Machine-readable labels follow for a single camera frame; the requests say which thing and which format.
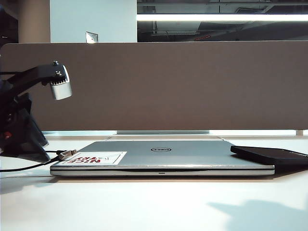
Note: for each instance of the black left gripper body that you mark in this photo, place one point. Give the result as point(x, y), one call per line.
point(12, 113)

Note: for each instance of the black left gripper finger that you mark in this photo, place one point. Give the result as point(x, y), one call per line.
point(36, 125)
point(21, 146)

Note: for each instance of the black smartphone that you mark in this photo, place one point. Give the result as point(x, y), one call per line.
point(264, 155)

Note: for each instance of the white sticker red letters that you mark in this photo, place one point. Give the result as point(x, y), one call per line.
point(96, 158)

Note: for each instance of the beige round column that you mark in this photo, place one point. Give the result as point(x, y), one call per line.
point(33, 21)

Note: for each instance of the brown desk divider panel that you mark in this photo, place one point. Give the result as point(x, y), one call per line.
point(154, 86)

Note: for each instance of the light grey bar under divider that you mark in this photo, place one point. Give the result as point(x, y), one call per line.
point(163, 132)

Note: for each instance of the silver Dell laptop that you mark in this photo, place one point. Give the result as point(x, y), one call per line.
point(192, 158)

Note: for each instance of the small red ceiling sign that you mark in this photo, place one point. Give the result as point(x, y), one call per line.
point(204, 37)

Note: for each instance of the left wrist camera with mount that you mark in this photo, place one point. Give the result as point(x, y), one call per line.
point(61, 89)

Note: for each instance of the metal wall plate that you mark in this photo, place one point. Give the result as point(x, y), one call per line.
point(92, 37)

